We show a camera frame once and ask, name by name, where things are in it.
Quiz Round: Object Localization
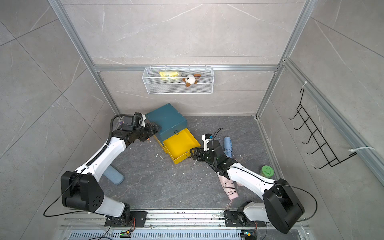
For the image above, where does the blue umbrella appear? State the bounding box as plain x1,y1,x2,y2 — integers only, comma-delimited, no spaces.
224,137,233,158

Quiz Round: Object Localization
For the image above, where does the teal and yellow drawer box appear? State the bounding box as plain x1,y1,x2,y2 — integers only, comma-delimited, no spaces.
146,103,201,165

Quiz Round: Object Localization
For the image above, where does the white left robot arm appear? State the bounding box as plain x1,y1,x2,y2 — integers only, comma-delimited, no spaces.
61,113,161,226

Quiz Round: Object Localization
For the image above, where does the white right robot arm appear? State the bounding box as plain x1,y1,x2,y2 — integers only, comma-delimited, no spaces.
190,140,305,234

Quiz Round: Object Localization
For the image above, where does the pink folded umbrella front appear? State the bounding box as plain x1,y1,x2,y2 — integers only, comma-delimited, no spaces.
218,175,239,201

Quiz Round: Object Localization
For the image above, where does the light blue cup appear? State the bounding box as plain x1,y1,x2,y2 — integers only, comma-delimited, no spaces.
103,166,125,185

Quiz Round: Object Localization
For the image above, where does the green round object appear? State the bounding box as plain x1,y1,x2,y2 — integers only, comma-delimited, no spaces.
260,165,275,179

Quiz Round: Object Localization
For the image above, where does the yellow package in basket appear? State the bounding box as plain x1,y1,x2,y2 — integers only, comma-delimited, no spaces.
159,71,183,81

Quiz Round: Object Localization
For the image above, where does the brown white plush dog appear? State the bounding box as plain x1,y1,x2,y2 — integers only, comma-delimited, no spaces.
183,74,201,88

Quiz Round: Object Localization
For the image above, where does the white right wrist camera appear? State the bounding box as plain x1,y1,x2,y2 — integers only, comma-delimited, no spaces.
202,134,213,151

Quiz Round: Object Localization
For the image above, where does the white wire wall basket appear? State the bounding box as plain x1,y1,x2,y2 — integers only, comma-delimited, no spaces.
142,66,215,95

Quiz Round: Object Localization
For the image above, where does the metal base rail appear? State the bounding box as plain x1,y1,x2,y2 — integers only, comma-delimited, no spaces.
54,210,314,240

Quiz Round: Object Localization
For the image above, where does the black wire wall hook rack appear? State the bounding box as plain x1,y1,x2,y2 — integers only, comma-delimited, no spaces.
288,89,357,170

